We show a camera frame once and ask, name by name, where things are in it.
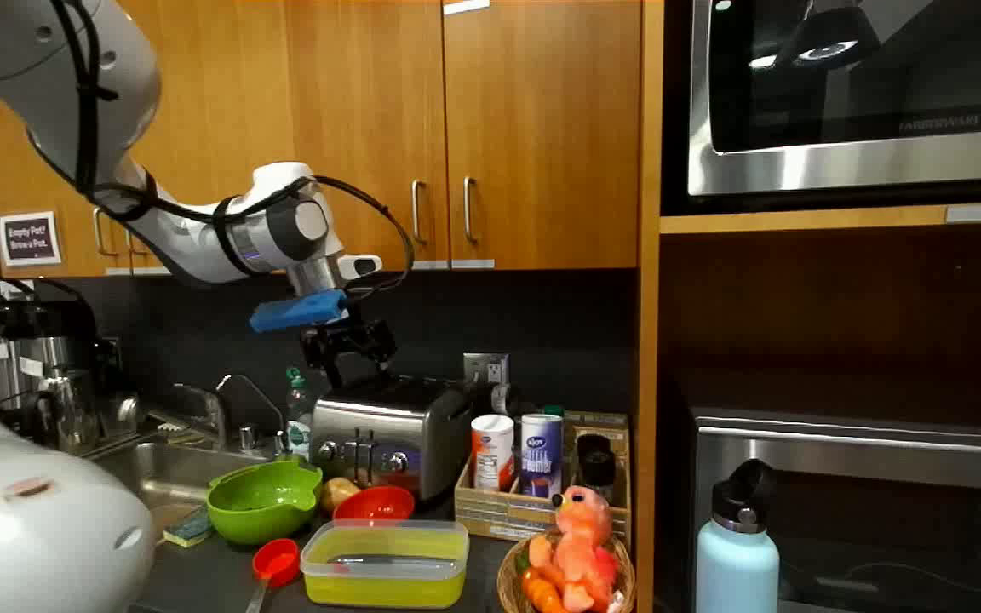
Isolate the wooden shelf unit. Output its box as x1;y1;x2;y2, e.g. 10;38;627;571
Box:
635;0;981;613

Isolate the purple label sign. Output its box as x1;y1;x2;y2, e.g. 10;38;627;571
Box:
0;208;66;271

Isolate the light blue water bottle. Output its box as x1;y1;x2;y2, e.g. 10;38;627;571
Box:
691;455;782;613

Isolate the white rounded appliance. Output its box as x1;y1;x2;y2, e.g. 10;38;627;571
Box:
0;350;160;613

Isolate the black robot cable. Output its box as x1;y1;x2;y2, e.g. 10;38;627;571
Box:
50;0;419;303

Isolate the metal cabinet door handle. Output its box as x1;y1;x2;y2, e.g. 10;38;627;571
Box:
404;173;428;245
459;173;482;245

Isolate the orange toy carrot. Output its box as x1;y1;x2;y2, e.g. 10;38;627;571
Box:
516;565;570;613

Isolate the green sponge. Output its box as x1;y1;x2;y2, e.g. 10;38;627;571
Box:
160;512;217;551

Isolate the wooden crate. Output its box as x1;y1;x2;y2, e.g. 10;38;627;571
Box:
448;407;635;545

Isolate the green plastic bowl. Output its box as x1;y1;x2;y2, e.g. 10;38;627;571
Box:
205;455;326;548

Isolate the wide wooden cabinet door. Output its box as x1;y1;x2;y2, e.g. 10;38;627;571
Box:
113;0;293;278

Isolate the wall power outlet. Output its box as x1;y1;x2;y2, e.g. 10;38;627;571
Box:
459;350;514;416

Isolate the stainless steel sink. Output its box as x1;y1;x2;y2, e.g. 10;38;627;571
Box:
91;437;271;505

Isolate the silver toaster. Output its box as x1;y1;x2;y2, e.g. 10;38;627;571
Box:
306;379;489;505

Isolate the stainless steel microwave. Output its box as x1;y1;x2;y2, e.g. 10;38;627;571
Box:
686;0;981;203

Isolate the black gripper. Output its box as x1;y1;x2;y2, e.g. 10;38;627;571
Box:
300;316;398;391

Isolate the wicker basket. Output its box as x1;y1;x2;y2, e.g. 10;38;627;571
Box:
493;532;639;613

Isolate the black jar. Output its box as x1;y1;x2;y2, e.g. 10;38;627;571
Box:
577;433;619;495

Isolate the clear dish soap bottle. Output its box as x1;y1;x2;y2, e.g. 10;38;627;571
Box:
283;365;321;463

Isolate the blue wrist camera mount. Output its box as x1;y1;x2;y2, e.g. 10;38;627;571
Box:
245;285;355;341

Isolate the red measuring cup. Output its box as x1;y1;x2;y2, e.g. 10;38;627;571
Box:
241;534;306;613

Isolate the black coffee machine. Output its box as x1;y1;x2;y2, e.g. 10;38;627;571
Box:
0;268;144;454

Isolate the built-in steel oven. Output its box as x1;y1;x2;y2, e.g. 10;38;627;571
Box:
689;407;981;613

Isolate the white and blue canister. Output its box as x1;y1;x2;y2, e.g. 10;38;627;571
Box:
516;407;570;483

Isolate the red bowl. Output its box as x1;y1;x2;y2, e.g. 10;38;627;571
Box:
330;483;419;529

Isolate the red and white canister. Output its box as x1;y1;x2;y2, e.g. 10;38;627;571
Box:
465;413;516;495

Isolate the curved metal faucet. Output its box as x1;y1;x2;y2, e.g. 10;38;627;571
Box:
211;372;285;455

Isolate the orange plush doll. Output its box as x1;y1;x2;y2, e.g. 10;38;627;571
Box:
549;483;624;613

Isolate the yellow plastic container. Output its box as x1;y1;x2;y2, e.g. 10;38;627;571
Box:
297;516;472;613

